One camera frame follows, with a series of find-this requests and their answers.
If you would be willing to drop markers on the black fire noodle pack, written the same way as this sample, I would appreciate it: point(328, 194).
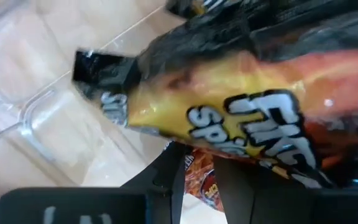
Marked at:
point(228, 87)
point(200, 177)

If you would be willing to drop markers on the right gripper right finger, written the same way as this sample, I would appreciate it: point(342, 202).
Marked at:
point(259, 205)

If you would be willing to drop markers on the clear plastic bin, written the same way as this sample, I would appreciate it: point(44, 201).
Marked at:
point(73, 140)

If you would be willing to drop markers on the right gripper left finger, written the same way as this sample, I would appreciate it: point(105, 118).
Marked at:
point(154, 202)

